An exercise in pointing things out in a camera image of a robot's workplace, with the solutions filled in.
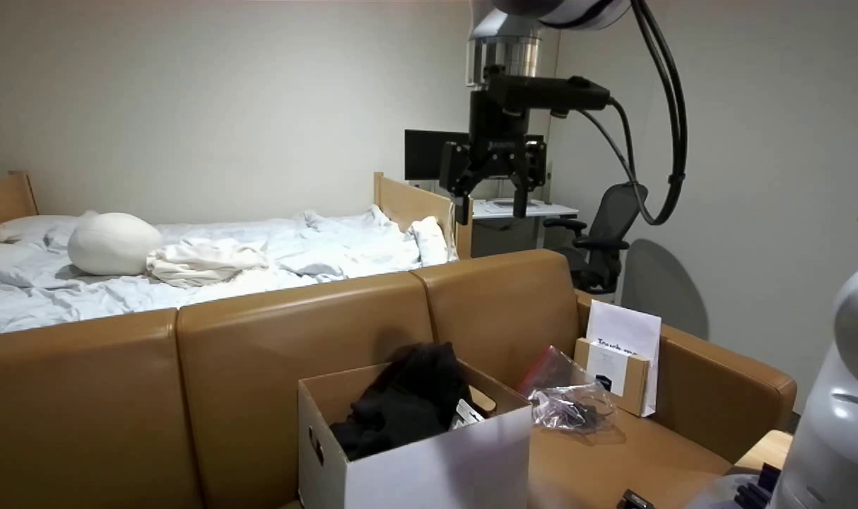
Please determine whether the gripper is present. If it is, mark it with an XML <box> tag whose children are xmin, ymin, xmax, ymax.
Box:
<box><xmin>439</xmin><ymin>90</ymin><xmax>548</xmax><ymax>226</ymax></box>

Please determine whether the small brown cardboard box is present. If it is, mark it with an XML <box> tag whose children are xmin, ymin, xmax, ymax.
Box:
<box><xmin>573</xmin><ymin>337</ymin><xmax>652</xmax><ymax>417</ymax></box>

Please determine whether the clear plastic bag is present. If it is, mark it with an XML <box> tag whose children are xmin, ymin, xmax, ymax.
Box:
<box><xmin>517</xmin><ymin>345</ymin><xmax>618</xmax><ymax>434</ymax></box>

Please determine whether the white cardboard box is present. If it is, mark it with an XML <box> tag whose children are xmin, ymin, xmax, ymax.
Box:
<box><xmin>298</xmin><ymin>357</ymin><xmax>534</xmax><ymax>509</ymax></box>

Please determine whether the white desk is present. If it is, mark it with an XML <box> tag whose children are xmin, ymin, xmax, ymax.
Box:
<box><xmin>469</xmin><ymin>197</ymin><xmax>580</xmax><ymax>259</ymax></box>

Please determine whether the black monitor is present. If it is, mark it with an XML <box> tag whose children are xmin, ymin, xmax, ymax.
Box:
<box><xmin>404</xmin><ymin>129</ymin><xmax>472</xmax><ymax>182</ymax></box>

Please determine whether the wooden bed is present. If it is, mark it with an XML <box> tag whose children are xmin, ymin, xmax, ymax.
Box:
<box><xmin>0</xmin><ymin>170</ymin><xmax>474</xmax><ymax>339</ymax></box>

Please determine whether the black office chair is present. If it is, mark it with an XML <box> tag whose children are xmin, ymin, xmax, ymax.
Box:
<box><xmin>543</xmin><ymin>182</ymin><xmax>650</xmax><ymax>296</ymax></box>

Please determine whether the white duvet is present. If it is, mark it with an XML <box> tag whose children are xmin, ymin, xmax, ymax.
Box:
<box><xmin>0</xmin><ymin>205</ymin><xmax>459</xmax><ymax>338</ymax></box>

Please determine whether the white paper sheet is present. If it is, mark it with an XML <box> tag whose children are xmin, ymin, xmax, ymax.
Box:
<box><xmin>585</xmin><ymin>299</ymin><xmax>662</xmax><ymax>418</ymax></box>

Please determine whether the small white packet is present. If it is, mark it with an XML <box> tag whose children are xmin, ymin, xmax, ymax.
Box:
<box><xmin>450</xmin><ymin>399</ymin><xmax>486</xmax><ymax>431</ymax></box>

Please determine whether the black cloth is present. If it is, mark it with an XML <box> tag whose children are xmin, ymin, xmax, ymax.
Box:
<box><xmin>329</xmin><ymin>342</ymin><xmax>476</xmax><ymax>462</ymax></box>

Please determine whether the brown leather sofa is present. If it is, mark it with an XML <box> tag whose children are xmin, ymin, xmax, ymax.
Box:
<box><xmin>0</xmin><ymin>247</ymin><xmax>799</xmax><ymax>509</ymax></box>

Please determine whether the cream cloth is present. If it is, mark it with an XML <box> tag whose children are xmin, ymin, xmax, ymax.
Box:
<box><xmin>146</xmin><ymin>238</ymin><xmax>271</xmax><ymax>289</ymax></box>

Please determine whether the round white cushion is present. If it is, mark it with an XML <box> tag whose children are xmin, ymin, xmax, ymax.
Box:
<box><xmin>66</xmin><ymin>212</ymin><xmax>164</xmax><ymax>277</ymax></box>

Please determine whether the white pillow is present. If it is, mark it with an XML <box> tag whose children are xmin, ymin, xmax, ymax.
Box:
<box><xmin>0</xmin><ymin>211</ymin><xmax>99</xmax><ymax>245</ymax></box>

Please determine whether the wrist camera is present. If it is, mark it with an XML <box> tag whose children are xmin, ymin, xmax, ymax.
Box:
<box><xmin>484</xmin><ymin>66</ymin><xmax>612</xmax><ymax>119</ymax></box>

